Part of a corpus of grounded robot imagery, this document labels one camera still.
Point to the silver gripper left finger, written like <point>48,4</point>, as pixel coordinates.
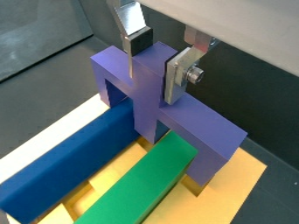
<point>135,33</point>

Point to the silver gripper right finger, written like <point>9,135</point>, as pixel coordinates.
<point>182,70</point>

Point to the purple three-legged block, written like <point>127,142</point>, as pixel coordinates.
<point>138,78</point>

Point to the yellow slotted board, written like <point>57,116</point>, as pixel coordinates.
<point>190,204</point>

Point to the green bar block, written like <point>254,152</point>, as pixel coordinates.
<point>136,193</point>

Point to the blue bar block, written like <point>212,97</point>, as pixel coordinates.
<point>43,182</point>

